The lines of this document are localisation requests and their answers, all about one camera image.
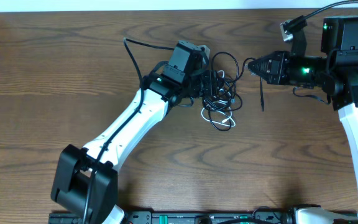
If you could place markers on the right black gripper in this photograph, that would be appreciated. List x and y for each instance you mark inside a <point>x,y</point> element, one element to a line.
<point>278,60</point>

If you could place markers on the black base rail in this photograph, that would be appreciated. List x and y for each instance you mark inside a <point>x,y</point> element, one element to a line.
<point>216,217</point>

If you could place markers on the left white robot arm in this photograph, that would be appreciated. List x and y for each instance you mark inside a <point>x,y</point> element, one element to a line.
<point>85,181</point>

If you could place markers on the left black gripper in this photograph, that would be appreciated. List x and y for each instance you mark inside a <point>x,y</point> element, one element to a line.
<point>209,84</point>

